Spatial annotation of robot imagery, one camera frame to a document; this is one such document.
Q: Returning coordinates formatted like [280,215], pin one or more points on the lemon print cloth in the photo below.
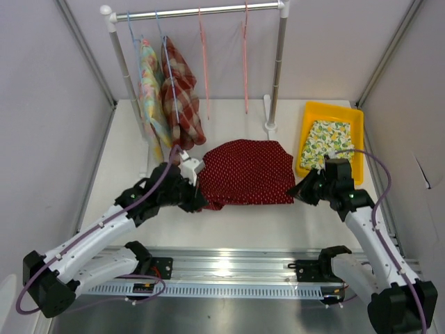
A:
[326,138]

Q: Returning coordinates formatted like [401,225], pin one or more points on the red polka dot skirt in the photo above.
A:
[247,172]

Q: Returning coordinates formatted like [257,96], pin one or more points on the red plaid garment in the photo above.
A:
[188,132]

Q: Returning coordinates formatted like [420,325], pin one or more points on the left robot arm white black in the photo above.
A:
[55,279]

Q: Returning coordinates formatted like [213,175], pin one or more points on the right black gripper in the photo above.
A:
[302,191]

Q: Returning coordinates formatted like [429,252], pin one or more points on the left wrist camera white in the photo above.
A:
[190,167]

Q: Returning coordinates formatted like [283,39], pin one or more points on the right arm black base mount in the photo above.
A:
[314,271]

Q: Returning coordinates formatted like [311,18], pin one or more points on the blue wire hanger left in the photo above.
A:
[136,46]

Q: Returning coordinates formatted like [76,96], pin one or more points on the pink wire hanger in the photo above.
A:
[245,65]
[205,62]

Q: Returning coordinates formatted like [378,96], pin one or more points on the pastel floral garment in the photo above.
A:
[151,106]

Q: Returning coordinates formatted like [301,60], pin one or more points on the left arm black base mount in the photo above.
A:
[160,267]

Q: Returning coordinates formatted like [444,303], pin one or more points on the clothes rack metal white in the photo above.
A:
[261,125]

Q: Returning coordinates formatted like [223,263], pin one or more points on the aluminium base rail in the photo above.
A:
[226,266]

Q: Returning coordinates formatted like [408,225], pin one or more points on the yellow plastic tray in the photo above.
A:
[321,111]

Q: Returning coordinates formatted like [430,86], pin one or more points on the white slotted cable duct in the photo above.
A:
[208,291]

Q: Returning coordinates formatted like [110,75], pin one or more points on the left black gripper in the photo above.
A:
[195,200]

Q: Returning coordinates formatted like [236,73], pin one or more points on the blue wire hanger right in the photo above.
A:
[167,58]

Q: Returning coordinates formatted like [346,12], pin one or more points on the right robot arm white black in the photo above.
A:
[397,300]

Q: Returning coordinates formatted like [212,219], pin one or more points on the blue wire hanger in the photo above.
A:
[136,46]
[167,58]

